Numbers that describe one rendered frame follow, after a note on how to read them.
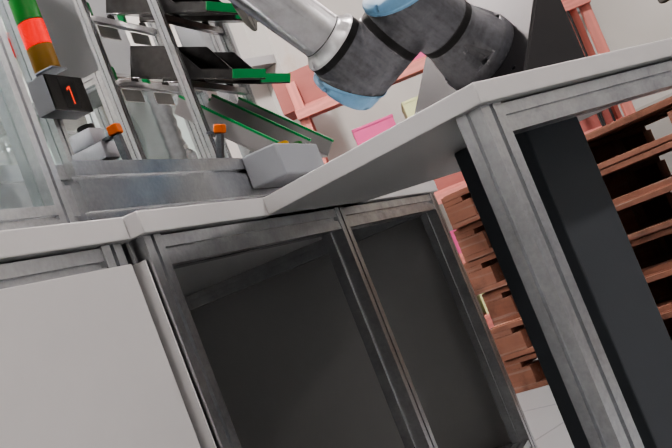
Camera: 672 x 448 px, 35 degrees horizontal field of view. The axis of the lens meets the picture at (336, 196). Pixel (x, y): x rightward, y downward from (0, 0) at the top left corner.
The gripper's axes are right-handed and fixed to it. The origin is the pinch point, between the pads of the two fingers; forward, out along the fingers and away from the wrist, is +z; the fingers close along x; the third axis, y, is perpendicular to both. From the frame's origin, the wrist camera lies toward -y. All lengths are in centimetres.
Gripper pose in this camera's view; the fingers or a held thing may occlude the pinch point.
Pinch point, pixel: (249, 26)
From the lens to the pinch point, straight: 216.9
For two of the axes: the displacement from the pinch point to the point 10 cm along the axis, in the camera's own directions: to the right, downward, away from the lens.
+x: 3.3, -0.4, 9.4
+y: 8.7, -3.8, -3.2
